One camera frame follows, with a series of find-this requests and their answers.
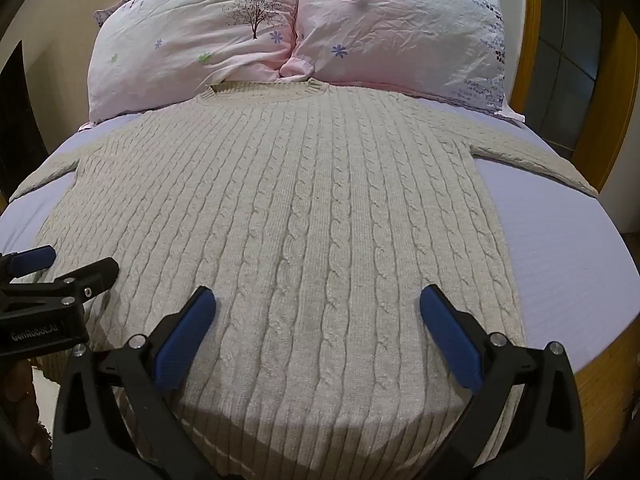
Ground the pink pillow with purple print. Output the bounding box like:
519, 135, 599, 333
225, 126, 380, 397
279, 0, 526, 122

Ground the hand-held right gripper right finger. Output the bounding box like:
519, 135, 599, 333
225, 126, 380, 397
419, 284, 586, 480

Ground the bed with lilac sheet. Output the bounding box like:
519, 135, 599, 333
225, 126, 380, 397
0, 105, 632, 476

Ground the beige cable-knit sweater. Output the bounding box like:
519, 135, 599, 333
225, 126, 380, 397
9, 82, 599, 476

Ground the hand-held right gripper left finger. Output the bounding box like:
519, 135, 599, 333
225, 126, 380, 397
53, 285, 222, 480

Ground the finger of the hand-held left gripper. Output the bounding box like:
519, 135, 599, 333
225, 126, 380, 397
0, 257, 120, 314
0, 245, 57, 281

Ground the pink pillow with tree print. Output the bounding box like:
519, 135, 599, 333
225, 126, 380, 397
87, 0, 304, 123

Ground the person's left hand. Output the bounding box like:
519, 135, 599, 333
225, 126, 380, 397
0, 359, 53, 461

